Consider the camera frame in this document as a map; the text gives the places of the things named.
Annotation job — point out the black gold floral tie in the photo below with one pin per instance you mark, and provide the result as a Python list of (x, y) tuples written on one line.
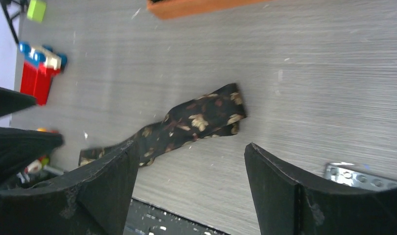
[(212, 115)]

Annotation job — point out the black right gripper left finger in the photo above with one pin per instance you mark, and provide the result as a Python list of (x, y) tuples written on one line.
[(90, 200)]

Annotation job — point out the green toy block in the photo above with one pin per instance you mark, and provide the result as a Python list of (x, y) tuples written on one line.
[(36, 10)]

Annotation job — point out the orange wooden divided tray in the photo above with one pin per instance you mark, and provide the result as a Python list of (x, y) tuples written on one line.
[(170, 9)]

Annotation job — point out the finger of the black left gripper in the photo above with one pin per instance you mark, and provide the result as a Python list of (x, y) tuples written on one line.
[(13, 101), (19, 148)]

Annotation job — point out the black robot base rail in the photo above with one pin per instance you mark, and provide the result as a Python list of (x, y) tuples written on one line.
[(147, 219)]

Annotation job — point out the red white toy block truck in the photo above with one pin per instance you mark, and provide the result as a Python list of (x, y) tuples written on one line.
[(41, 65)]

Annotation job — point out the small red toy car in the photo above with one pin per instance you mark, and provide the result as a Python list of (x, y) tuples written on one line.
[(37, 171)]

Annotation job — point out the grey studded baseplate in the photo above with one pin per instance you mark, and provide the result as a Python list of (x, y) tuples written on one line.
[(347, 174)]

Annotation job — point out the black microphone tripod stand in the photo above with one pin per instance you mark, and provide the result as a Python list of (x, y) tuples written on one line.
[(23, 4)]

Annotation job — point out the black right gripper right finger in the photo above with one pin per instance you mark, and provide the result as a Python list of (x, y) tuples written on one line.
[(292, 201)]

